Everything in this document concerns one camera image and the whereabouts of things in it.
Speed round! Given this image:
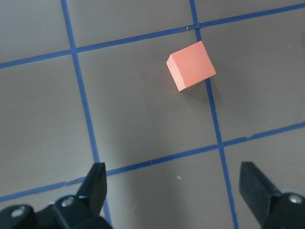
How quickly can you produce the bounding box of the orange foam block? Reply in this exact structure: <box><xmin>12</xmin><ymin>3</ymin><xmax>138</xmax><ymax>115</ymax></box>
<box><xmin>166</xmin><ymin>41</ymin><xmax>216</xmax><ymax>92</ymax></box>

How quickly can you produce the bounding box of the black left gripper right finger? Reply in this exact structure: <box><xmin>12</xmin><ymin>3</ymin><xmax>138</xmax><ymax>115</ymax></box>
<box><xmin>239</xmin><ymin>162</ymin><xmax>281</xmax><ymax>226</ymax></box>

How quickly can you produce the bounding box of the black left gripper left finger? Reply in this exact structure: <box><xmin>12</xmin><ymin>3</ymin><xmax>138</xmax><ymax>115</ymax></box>
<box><xmin>76</xmin><ymin>163</ymin><xmax>106</xmax><ymax>216</ymax></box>

